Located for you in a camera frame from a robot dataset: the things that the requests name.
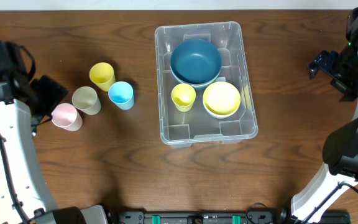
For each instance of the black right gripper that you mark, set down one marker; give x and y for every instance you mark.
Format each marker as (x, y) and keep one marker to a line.
(328, 66)

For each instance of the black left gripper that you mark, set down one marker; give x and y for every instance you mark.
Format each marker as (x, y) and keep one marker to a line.
(49, 94)

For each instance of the pink plastic cup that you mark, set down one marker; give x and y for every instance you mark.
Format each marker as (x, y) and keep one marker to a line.
(67, 117)

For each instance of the white plastic cup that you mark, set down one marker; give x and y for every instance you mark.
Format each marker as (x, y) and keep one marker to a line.
(86, 100)

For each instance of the yellow plastic cup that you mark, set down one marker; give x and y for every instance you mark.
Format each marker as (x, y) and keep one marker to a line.
(102, 75)
(183, 96)

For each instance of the yellow bowl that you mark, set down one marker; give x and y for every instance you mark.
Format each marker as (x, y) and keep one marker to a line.
(221, 98)

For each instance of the white small bowl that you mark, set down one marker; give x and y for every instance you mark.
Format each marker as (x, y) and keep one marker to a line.
(218, 116)

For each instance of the dark blue top bowl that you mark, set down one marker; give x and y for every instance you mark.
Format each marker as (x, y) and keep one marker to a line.
(196, 54)

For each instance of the dark blue bowl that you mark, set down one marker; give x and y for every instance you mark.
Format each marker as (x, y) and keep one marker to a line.
(201, 86)
(196, 54)

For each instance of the light blue plastic cup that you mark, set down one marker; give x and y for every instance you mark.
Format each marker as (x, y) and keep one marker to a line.
(122, 95)

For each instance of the cream large bowl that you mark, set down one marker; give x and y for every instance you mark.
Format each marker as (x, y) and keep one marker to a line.
(198, 79)

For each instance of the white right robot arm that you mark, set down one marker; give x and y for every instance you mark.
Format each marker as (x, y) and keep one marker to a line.
(339, 171)

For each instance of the clear plastic storage bin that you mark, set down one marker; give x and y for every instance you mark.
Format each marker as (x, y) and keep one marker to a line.
(182, 129)

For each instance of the dark blue bottom bowl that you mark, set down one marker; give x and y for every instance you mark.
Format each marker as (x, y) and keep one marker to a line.
(201, 86)

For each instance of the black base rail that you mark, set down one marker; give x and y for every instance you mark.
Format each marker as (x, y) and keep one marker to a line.
(254, 215)

